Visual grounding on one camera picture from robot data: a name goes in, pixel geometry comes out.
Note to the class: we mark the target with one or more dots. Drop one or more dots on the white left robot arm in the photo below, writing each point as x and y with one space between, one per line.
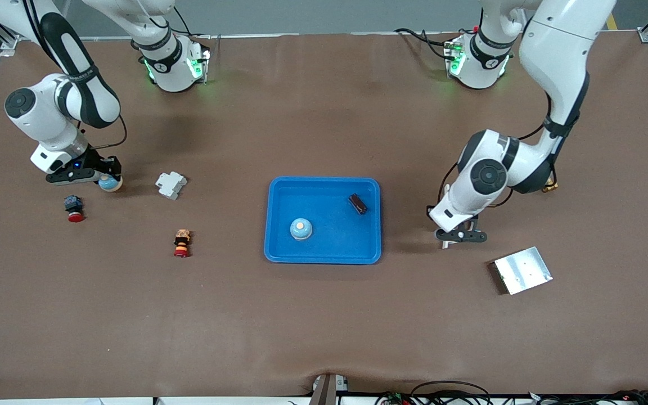
554 56

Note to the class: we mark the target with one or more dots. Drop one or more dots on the blue call bell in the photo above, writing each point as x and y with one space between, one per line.
110 183
300 228

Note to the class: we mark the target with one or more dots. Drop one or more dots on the metal clamp bracket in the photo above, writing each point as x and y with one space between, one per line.
327 391

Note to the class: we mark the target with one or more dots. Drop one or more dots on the red mushroom button black body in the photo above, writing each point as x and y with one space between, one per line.
74 208

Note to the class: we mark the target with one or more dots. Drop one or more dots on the red button orange yellow body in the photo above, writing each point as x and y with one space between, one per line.
182 243

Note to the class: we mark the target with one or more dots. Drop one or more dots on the long dark brown capacitor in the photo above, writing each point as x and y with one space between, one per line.
357 203

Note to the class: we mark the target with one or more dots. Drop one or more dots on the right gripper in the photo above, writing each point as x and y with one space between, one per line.
104 163

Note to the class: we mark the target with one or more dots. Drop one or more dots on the brown paper table cover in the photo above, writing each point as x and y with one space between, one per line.
324 326

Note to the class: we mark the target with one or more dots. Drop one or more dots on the white circuit breaker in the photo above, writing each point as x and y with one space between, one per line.
171 185

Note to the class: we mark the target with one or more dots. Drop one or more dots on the blue plastic tray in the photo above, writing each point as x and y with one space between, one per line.
329 247

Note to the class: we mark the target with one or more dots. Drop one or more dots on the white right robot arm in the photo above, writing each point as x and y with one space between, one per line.
48 112

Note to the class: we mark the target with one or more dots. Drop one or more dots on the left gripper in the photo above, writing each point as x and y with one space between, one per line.
429 208

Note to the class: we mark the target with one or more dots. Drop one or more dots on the silver metal plate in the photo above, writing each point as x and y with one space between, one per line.
522 270

